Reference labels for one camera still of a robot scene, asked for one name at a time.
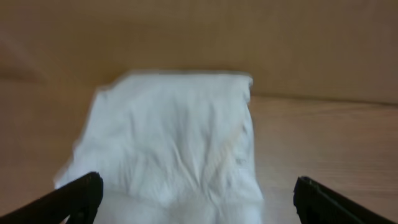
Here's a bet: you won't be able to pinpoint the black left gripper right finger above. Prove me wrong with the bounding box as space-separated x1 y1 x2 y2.
293 176 396 224

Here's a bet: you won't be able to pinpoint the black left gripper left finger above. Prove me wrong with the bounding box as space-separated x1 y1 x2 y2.
1 172 103 224

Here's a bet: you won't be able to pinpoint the beige shorts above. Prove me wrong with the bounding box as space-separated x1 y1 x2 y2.
55 71 264 223

